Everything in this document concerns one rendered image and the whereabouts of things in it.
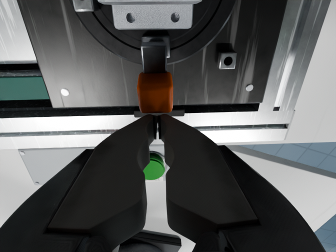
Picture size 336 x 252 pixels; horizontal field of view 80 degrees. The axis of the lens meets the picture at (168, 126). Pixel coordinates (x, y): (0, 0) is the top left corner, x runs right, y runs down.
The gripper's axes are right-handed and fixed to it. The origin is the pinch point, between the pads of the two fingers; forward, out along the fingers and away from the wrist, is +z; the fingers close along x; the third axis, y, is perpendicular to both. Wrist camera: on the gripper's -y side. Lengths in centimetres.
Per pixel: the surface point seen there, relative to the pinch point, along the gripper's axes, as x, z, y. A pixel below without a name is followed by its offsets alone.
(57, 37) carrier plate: -9.3, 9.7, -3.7
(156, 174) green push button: -0.7, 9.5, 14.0
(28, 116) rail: -16.0, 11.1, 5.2
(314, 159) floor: 118, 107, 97
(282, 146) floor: 88, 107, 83
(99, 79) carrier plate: -6.2, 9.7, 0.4
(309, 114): 27.3, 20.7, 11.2
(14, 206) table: -34, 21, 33
